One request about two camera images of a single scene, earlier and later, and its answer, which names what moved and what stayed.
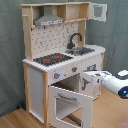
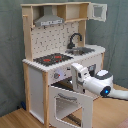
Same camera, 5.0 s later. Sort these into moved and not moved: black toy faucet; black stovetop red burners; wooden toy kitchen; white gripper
Moved: white gripper
Not moved: wooden toy kitchen; black stovetop red burners; black toy faucet
